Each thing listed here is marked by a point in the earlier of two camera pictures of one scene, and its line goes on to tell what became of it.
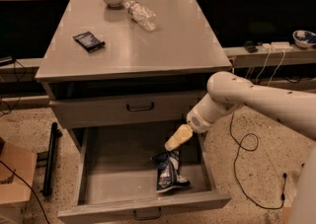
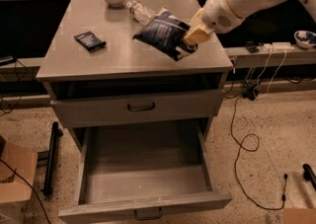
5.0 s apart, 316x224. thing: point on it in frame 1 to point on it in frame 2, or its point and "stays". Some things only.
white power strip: [278, 45] stays
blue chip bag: [168, 171] to [166, 33]
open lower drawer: [117, 176] stays
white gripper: [197, 122] to [219, 15]
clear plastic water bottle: [141, 15] stays
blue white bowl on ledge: [303, 38] stays
